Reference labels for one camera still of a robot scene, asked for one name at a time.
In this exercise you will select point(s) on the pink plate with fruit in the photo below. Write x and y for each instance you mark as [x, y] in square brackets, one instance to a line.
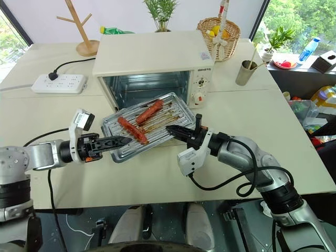
[284, 64]

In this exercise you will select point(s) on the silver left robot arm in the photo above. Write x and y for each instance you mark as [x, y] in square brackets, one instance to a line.
[39, 155]

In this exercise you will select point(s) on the short grilled red sausage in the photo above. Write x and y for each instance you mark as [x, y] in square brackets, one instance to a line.
[149, 111]

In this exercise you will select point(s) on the cream oven knob red mark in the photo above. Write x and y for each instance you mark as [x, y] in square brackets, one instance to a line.
[198, 99]

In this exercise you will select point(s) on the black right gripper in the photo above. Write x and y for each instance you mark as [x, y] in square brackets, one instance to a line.
[197, 139]

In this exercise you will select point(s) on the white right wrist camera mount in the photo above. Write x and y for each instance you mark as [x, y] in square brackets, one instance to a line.
[189, 160]

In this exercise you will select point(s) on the wooden stick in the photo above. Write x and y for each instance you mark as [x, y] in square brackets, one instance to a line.
[260, 65]
[253, 56]

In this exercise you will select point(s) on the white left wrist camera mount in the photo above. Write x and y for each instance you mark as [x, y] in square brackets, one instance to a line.
[74, 126]

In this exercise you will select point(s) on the wooden mug tree stand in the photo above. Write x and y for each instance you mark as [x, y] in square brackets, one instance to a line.
[88, 47]

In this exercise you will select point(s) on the white rounded shape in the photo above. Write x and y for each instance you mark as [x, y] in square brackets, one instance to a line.
[198, 225]
[126, 228]

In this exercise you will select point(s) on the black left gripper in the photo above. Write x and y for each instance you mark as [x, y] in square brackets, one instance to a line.
[88, 147]

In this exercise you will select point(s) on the dark brown tissue box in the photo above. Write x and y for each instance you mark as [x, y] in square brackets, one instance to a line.
[325, 63]

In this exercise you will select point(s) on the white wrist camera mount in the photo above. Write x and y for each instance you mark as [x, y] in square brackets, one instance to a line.
[189, 160]
[74, 126]

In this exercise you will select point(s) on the orange yellow fruit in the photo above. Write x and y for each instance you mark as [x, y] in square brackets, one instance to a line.
[225, 33]

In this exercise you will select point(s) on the white power strip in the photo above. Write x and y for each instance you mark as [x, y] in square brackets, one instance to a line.
[59, 84]

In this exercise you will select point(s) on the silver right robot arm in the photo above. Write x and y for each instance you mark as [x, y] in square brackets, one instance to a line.
[244, 152]

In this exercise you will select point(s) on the yellow toy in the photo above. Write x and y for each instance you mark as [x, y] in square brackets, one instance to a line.
[325, 95]

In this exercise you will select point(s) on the metal cup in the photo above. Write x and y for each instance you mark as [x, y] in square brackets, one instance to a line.
[244, 74]

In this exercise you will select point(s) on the blue water bottle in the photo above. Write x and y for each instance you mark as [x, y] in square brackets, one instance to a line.
[308, 51]

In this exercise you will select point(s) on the small plant in white pot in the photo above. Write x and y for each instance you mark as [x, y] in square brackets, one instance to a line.
[278, 36]

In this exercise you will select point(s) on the yellow lemon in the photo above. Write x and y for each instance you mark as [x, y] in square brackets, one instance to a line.
[215, 31]

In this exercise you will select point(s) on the clear plastic bag of toys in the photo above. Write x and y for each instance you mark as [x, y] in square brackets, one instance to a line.
[307, 113]

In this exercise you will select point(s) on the long grilled red sausage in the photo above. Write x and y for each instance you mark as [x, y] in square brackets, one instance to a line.
[131, 130]

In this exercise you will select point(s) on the cream toaster oven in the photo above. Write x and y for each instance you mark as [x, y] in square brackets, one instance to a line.
[147, 52]

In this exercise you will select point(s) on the green potted bamboo plant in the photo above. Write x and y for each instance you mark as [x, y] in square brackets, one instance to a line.
[161, 13]

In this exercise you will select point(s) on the silver ribbed baking tray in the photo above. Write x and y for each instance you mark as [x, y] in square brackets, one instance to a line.
[162, 115]

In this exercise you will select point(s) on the green plastic bottle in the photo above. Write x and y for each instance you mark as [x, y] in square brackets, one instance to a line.
[113, 30]

